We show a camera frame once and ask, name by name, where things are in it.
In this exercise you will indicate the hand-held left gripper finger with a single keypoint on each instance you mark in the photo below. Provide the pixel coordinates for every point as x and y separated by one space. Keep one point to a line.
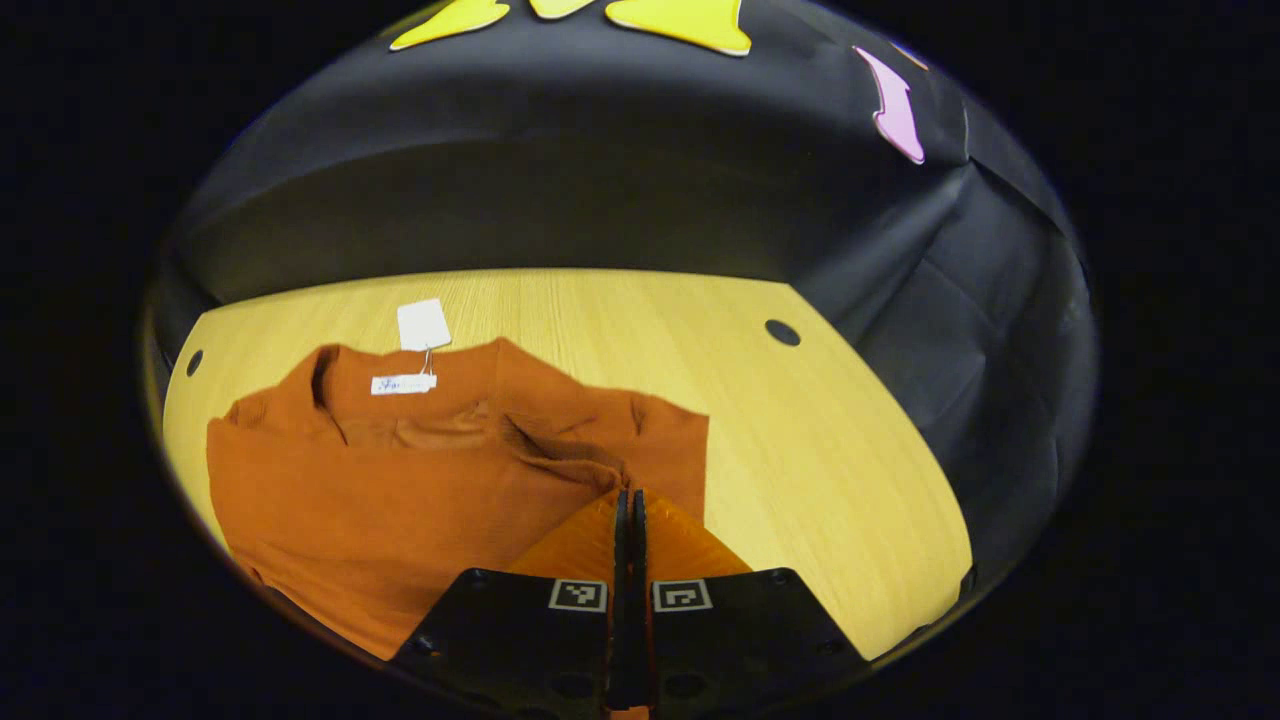
622 560
640 560

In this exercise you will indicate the black backdrop cloth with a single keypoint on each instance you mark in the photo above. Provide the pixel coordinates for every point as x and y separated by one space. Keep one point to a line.
600 180

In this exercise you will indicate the black round table grommet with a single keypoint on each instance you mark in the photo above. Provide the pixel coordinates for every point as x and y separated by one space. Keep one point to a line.
194 362
782 332

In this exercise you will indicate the orange jacket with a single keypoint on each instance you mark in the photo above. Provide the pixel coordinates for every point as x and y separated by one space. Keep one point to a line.
400 500

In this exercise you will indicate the white paper hang tag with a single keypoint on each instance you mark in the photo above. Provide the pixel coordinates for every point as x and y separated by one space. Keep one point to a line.
423 324

